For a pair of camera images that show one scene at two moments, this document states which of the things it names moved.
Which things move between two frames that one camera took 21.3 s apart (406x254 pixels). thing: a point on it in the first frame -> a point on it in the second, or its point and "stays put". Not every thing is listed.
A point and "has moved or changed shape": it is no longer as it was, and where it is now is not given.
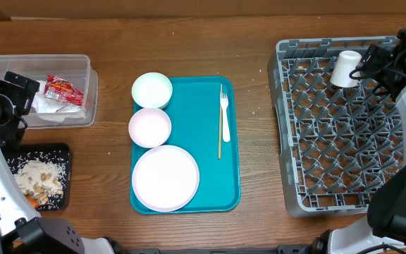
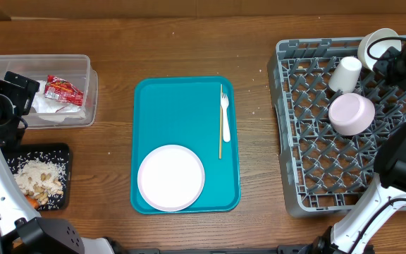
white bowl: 152,89 -> 374,44
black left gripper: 24,89 stays put
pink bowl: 149,128 -> 351,113
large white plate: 165,178 stays put
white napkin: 45,106 stays put
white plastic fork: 224,103 stays put
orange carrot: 34,202 stays put
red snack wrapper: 62,90 stays put
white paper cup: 345,63 has moved or changed shape
